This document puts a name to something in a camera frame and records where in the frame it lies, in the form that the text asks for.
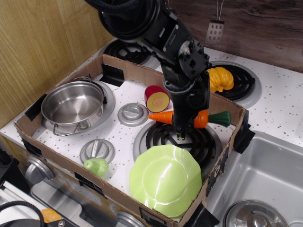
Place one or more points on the light green toy pear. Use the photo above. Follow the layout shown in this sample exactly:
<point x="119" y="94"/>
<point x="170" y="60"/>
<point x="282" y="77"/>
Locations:
<point x="98" y="166"/>

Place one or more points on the silver pot lid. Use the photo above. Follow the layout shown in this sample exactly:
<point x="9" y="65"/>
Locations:
<point x="253" y="213"/>

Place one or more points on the orange toy carrot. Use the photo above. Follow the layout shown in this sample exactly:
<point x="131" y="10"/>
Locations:
<point x="201" y="121"/>

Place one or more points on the black burner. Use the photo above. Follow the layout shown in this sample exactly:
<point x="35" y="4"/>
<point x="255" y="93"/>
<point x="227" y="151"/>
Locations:
<point x="247" y="88"/>
<point x="203" y="144"/>
<point x="130" y="52"/>

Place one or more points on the black front right burner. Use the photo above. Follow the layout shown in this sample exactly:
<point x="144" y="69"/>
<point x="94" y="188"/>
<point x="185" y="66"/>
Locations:
<point x="203" y="144"/>

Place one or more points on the silver stove knob front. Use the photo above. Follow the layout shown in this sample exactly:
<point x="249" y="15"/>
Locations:
<point x="98" y="148"/>

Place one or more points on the red yellow toy fruit half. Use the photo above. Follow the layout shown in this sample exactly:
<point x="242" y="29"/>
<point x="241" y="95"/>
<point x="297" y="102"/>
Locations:
<point x="156" y="99"/>

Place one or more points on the stainless steel pot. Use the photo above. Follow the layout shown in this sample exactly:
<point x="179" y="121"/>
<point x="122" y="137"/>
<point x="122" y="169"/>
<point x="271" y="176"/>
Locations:
<point x="73" y="107"/>

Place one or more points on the black back left burner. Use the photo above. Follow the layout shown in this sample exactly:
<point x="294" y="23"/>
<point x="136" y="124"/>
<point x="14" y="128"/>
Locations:
<point x="130" y="52"/>

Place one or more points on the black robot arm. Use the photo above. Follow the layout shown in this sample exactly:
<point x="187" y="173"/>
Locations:
<point x="150" y="24"/>

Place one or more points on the brown cardboard fence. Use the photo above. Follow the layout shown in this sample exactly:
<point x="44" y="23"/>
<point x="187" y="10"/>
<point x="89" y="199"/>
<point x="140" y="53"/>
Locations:
<point x="62" y="154"/>

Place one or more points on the silver oven dial left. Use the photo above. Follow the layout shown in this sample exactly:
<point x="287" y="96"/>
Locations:
<point x="37" y="171"/>

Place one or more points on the grey toy sink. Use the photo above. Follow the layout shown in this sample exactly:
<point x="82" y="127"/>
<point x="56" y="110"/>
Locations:
<point x="269" y="170"/>

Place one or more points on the silver stove knob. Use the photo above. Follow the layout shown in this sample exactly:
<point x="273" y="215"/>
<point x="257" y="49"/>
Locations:
<point x="98" y="148"/>
<point x="133" y="114"/>

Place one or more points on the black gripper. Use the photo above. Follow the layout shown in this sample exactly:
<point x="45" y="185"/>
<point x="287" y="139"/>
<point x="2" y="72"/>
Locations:
<point x="188" y="101"/>

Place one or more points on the silver stove knob centre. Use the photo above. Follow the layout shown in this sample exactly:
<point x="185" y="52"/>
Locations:
<point x="133" y="114"/>

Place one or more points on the light green plastic plate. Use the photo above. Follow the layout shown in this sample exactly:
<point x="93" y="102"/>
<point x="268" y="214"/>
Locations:
<point x="167" y="179"/>

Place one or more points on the yellow toy pumpkin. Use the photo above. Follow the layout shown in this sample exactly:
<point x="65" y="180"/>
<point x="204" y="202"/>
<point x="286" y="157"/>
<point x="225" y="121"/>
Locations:
<point x="220" y="79"/>

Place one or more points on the silver oven dial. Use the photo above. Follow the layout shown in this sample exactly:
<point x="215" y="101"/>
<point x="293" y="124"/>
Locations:
<point x="125" y="219"/>
<point x="37" y="171"/>

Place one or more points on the silver oven dial front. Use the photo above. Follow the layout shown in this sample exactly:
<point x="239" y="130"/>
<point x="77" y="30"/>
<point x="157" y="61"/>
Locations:
<point x="125" y="219"/>

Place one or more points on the black back right burner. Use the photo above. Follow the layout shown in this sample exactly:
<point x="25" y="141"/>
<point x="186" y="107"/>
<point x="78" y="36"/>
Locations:
<point x="247" y="88"/>

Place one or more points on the hanging metal spatula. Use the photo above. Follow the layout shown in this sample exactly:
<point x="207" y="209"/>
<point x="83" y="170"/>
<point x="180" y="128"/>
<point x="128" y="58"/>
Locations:
<point x="215" y="30"/>

